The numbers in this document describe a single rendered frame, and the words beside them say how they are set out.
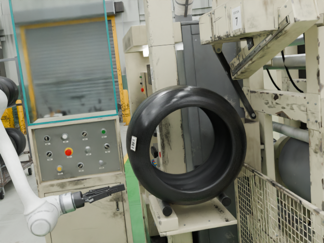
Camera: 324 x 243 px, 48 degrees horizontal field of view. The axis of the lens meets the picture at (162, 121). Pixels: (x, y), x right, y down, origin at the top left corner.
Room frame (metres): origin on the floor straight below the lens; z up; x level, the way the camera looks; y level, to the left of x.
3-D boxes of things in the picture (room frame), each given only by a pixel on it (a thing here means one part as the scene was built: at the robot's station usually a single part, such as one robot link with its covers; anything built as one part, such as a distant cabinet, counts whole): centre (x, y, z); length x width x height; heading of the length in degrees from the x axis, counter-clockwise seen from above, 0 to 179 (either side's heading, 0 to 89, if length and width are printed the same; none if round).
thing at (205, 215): (1.77, -0.10, 0.80); 0.37 x 0.36 x 0.02; 99
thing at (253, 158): (2.05, -0.44, 1.05); 0.20 x 0.15 x 0.30; 9
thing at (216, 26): (1.69, -0.41, 1.71); 0.61 x 0.25 x 0.15; 9
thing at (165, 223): (1.75, 0.04, 0.83); 0.36 x 0.09 x 0.06; 9
